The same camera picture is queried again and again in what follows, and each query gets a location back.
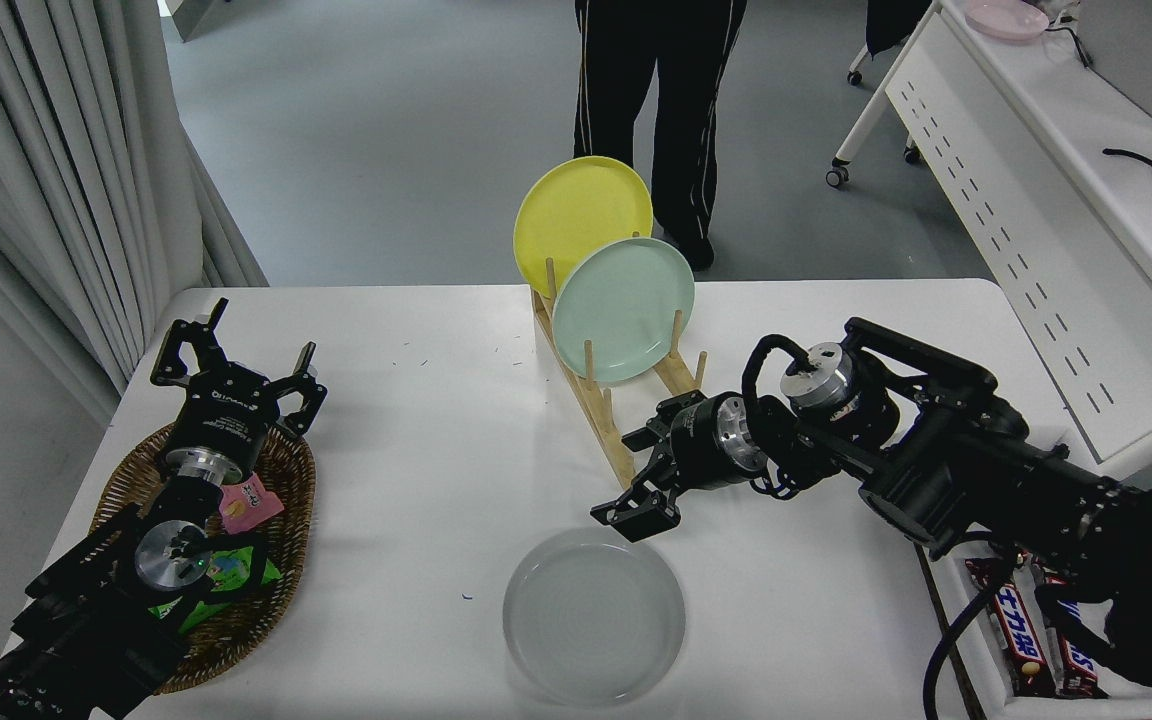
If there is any grey laptop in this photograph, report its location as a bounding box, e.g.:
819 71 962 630
1076 0 1152 136

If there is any Snickers bar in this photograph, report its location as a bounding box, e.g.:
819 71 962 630
1036 575 1107 699

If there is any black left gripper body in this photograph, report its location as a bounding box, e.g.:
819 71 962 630
161 368 283 471

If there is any thin black cable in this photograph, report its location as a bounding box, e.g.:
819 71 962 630
1041 8 1094 69

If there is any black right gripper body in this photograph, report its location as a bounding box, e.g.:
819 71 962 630
666 393 739 493

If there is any pink snack packet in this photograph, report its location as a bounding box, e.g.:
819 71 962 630
218 474 285 533

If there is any wooden plate rack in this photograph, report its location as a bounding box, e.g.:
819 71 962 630
530 257 709 491

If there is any white curtain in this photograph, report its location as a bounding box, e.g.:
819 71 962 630
0 0 269 426

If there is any pink plate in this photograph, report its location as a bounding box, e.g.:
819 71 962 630
964 0 1050 41

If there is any pale green plate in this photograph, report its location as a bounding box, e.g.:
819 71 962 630
551 237 695 386

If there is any yellow plate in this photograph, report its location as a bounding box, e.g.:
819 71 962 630
513 156 654 299

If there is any brown wicker basket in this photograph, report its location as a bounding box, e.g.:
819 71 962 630
89 420 317 695

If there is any Snickers bar Chinese print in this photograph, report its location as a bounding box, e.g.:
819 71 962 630
966 557 1057 699

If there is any person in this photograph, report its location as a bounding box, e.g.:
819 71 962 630
573 0 749 271

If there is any green snack packet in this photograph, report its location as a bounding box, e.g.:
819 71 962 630
148 535 282 633

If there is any thick black cable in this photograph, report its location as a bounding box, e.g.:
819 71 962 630
1103 148 1152 186

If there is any white desk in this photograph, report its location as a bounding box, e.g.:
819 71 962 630
826 0 1152 486

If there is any grey plate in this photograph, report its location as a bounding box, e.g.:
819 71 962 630
502 528 687 707

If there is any white tray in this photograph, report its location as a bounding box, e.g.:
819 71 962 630
914 428 1152 720

